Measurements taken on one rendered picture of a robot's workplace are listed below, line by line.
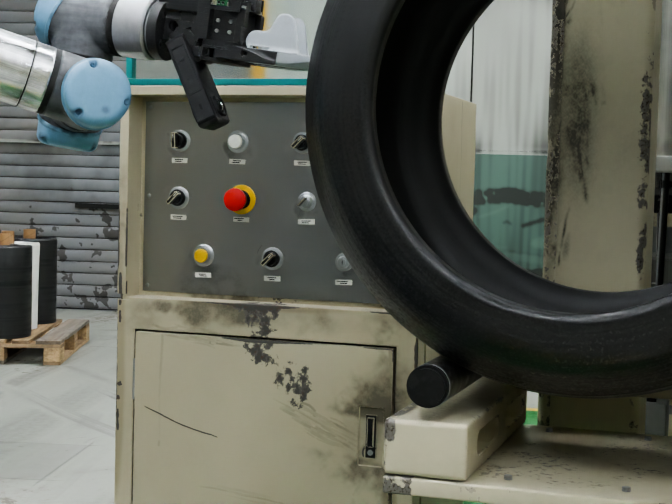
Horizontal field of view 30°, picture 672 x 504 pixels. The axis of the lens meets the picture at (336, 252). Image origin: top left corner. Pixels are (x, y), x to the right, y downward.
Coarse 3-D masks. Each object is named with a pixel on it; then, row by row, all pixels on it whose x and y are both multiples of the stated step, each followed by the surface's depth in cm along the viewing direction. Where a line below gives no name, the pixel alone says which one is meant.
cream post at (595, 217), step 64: (576, 0) 158; (640, 0) 156; (576, 64) 159; (640, 64) 156; (576, 128) 159; (640, 128) 157; (576, 192) 159; (640, 192) 157; (576, 256) 160; (640, 256) 157
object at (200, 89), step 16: (176, 48) 146; (176, 64) 146; (192, 64) 145; (192, 80) 145; (208, 80) 147; (192, 96) 145; (208, 96) 145; (192, 112) 146; (208, 112) 145; (224, 112) 147; (208, 128) 146
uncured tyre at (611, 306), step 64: (384, 0) 127; (448, 0) 154; (320, 64) 131; (384, 64) 153; (448, 64) 155; (320, 128) 131; (384, 128) 155; (320, 192) 134; (384, 192) 127; (448, 192) 155; (384, 256) 128; (448, 256) 155; (448, 320) 127; (512, 320) 124; (576, 320) 122; (640, 320) 120; (512, 384) 129; (576, 384) 125; (640, 384) 124
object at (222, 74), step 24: (264, 0) 213; (288, 0) 211; (312, 0) 210; (264, 24) 213; (312, 24) 210; (144, 72) 220; (168, 72) 219; (216, 72) 216; (240, 72) 215; (264, 72) 213; (288, 72) 212
